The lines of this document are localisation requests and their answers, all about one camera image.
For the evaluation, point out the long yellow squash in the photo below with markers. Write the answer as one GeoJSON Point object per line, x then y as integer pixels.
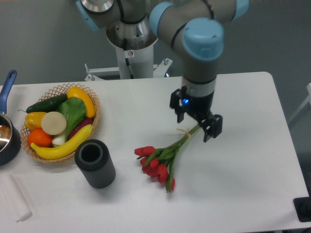
{"type": "Point", "coordinates": [65, 149]}

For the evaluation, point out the purple eggplant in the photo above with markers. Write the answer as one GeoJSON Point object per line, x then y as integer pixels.
{"type": "Point", "coordinates": [85, 122]}

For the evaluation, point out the red tulip bouquet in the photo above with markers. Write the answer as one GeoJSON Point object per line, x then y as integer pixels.
{"type": "Point", "coordinates": [158, 163]}

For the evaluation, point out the white chair frame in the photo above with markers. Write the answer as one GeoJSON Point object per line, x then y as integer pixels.
{"type": "Point", "coordinates": [302, 109]}

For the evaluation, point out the white folded cloth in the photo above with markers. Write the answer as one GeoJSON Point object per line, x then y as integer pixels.
{"type": "Point", "coordinates": [15, 198]}

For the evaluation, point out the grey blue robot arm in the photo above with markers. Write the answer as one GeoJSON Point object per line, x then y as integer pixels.
{"type": "Point", "coordinates": [194, 31]}

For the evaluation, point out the dark green cucumber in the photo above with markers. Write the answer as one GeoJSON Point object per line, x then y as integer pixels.
{"type": "Point", "coordinates": [47, 105]}

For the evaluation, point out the yellow bell pepper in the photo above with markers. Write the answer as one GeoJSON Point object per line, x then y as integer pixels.
{"type": "Point", "coordinates": [33, 120]}

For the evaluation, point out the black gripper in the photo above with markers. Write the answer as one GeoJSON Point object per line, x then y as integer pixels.
{"type": "Point", "coordinates": [199, 109]}

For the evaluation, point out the black device at edge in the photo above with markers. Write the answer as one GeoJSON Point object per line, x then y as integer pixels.
{"type": "Point", "coordinates": [303, 208]}

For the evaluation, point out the dark grey ribbed vase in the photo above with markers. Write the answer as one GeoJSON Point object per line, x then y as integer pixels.
{"type": "Point", "coordinates": [93, 159]}

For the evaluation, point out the blue handled saucepan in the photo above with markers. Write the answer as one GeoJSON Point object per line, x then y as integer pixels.
{"type": "Point", "coordinates": [10, 142]}

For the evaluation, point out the yellow squash upper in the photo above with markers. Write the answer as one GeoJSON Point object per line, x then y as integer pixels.
{"type": "Point", "coordinates": [83, 95]}

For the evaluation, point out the beige round disc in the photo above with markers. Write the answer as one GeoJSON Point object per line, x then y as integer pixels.
{"type": "Point", "coordinates": [53, 123]}

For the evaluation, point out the orange fruit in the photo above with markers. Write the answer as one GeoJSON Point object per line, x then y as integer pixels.
{"type": "Point", "coordinates": [40, 138]}

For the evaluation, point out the green leafy cabbage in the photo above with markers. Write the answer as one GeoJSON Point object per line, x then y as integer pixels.
{"type": "Point", "coordinates": [74, 110]}

